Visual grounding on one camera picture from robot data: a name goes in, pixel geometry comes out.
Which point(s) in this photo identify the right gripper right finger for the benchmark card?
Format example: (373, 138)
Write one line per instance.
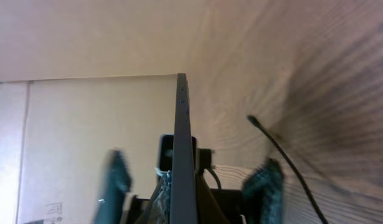
(262, 194)

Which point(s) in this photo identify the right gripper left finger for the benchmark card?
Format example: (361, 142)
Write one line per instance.
(116, 184)

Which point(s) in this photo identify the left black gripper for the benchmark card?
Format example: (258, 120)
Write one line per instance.
(214, 204)

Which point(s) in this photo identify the cardboard wall panel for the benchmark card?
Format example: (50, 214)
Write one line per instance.
(56, 136)

